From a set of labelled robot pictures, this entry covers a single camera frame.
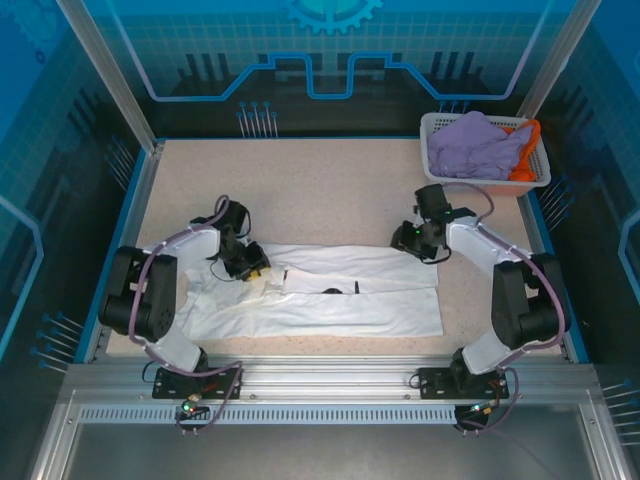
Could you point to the white plastic basket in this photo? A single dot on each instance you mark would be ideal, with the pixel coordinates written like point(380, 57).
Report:
point(475, 186)

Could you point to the aluminium mounting rail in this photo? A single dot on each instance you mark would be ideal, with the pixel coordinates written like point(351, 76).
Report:
point(325, 372)

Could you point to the purple t-shirt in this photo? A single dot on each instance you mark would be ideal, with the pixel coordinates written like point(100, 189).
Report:
point(470, 150)

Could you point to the aluminium frame post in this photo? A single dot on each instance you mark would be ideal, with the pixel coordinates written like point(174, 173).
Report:
point(555, 60)
point(115, 75)

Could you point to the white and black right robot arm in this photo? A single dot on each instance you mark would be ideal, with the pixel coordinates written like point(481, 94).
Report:
point(515, 300)

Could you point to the white t-shirt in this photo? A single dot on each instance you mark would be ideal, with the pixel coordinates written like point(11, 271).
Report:
point(350, 315)

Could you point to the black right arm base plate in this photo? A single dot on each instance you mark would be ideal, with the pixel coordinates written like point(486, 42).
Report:
point(435, 382)

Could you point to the orange t-shirt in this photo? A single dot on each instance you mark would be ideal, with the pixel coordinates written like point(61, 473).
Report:
point(525, 167)

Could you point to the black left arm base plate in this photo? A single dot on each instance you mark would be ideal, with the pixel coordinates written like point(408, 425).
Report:
point(170, 382)

